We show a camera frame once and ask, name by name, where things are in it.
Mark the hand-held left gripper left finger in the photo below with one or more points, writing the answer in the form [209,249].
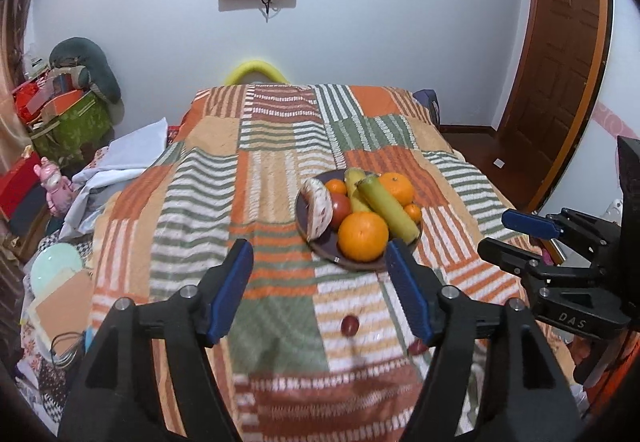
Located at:
[230,289]

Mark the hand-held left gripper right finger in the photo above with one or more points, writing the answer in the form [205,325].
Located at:
[407,292]

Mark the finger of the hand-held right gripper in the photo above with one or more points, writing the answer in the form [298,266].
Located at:
[530,223]
[505,257]

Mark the red date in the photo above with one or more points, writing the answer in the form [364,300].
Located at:
[417,348]
[350,325]

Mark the small mandarin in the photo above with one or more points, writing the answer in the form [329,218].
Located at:
[413,212]
[336,187]

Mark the yellow-green sugarcane piece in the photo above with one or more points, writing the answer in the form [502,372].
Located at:
[390,212]
[356,199]

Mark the purple round plate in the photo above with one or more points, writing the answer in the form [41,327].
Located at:
[325,249]

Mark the large orange with stem mark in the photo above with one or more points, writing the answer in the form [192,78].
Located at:
[397,189]

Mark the red tomato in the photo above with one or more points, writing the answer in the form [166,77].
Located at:
[341,211]

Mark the peeled pomelo segment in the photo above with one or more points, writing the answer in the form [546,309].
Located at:
[319,209]

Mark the striped patchwork blanket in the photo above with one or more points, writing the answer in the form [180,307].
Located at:
[250,171]

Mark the blue backpack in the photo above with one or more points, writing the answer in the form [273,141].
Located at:
[427,104]

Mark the white sliding door with hearts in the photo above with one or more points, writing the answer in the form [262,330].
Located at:
[620,86]

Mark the brown wooden door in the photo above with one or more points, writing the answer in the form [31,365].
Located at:
[560,61]

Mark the beige cardboard sheet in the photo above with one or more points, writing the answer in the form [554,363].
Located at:
[65,307]

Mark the white crumpled cloth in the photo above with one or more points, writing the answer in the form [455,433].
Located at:
[135,146]

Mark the pale green bowl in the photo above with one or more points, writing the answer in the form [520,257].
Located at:
[55,262]

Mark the pink rabbit figure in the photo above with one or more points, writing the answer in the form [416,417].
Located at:
[57,189]

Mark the floral quilt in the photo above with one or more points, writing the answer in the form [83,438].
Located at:
[35,367]

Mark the green patterned box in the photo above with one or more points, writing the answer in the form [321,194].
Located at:
[75,126]

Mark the red gift box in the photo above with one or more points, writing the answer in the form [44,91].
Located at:
[17,179]

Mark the orange flat box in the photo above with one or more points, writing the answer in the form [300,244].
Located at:
[62,102]

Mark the grey plush toy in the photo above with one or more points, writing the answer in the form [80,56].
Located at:
[102,71]

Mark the pile of red gift packages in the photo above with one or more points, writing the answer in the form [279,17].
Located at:
[30,96]

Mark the brown striped curtain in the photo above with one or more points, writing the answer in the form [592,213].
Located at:
[10,51]

